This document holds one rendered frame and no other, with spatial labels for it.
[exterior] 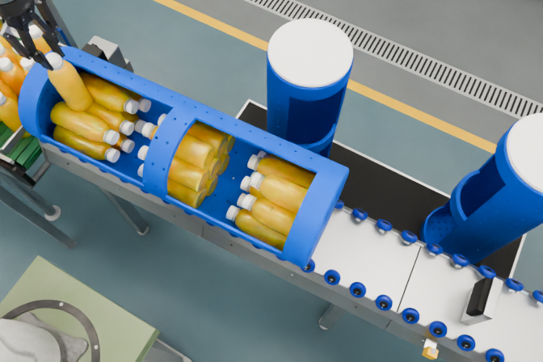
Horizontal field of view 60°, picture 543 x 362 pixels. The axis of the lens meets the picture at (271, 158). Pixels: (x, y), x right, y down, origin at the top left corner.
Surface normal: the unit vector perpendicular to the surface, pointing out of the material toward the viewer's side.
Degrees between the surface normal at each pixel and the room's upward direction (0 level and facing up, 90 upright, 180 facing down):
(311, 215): 23
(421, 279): 0
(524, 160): 0
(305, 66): 0
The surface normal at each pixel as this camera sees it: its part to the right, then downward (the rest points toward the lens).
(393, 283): 0.00, -0.44
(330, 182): 0.11, -0.62
